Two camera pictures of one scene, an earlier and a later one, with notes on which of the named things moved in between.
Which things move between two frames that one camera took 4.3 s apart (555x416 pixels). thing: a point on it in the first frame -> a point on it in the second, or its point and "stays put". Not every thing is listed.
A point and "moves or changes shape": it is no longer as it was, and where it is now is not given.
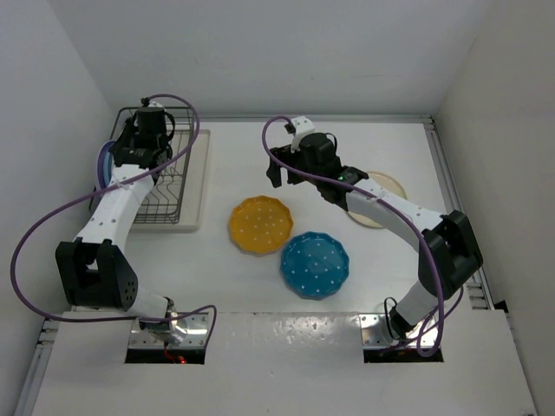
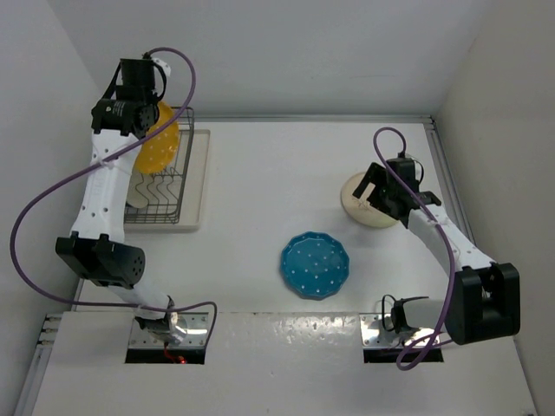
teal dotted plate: (315, 265) stays put
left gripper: (126, 130) -> (153, 95)
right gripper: (284, 156) -> (375, 176)
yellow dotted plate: (261, 224) moves or changes shape
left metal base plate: (195, 325) stays put
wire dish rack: (163, 202) stays put
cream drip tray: (176, 200) stays put
